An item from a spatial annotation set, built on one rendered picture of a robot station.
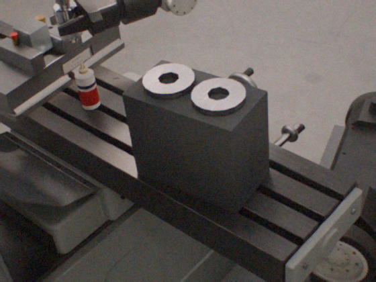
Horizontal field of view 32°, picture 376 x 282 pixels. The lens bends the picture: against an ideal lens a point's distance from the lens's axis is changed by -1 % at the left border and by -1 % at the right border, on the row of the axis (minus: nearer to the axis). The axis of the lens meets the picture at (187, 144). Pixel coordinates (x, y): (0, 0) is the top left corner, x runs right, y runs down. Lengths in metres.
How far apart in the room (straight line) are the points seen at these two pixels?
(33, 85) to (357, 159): 0.84
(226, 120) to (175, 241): 0.70
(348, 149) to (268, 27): 1.74
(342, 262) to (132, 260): 0.51
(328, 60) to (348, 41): 0.19
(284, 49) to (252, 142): 2.18
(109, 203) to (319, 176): 0.44
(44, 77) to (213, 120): 0.54
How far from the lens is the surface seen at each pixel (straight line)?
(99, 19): 1.32
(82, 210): 1.38
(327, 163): 2.04
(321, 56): 3.23
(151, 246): 1.63
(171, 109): 1.09
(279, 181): 1.22
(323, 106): 2.91
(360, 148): 1.81
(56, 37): 1.50
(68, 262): 1.44
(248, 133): 1.09
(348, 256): 1.65
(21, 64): 1.49
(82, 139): 1.37
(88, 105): 1.43
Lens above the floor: 1.77
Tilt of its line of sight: 40 degrees down
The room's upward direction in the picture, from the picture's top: 7 degrees counter-clockwise
